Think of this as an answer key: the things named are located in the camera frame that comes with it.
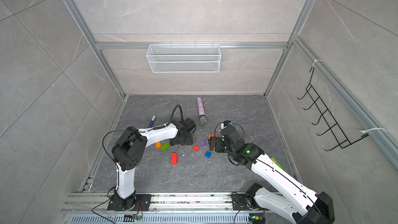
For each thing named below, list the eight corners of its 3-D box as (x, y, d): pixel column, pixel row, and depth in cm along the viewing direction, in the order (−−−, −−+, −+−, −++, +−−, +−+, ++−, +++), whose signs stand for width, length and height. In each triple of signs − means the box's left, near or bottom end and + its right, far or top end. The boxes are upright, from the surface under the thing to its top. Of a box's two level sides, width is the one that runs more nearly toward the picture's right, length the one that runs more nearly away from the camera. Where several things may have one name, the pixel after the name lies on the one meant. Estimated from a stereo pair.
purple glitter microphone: (200, 124, 104) (200, 121, 102) (196, 100, 119) (196, 97, 116) (206, 123, 105) (207, 121, 102) (202, 99, 119) (202, 96, 117)
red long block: (171, 165, 87) (170, 164, 85) (171, 154, 91) (171, 152, 90) (177, 164, 87) (177, 163, 86) (177, 153, 92) (177, 152, 90)
